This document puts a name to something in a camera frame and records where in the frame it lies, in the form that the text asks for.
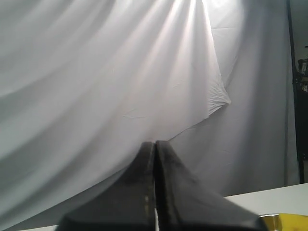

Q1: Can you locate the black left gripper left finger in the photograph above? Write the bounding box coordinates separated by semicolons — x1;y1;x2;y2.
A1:
59;142;155;231

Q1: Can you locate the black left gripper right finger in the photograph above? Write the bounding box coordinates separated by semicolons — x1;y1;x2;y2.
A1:
154;141;267;231

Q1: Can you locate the yellow sponge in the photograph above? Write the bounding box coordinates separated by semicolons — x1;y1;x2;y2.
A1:
279;213;308;231

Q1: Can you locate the grey backdrop cloth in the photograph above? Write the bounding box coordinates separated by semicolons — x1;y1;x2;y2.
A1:
0;0;299;230

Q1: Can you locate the black backdrop stand pole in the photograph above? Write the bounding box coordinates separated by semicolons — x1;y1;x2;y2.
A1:
287;0;308;183

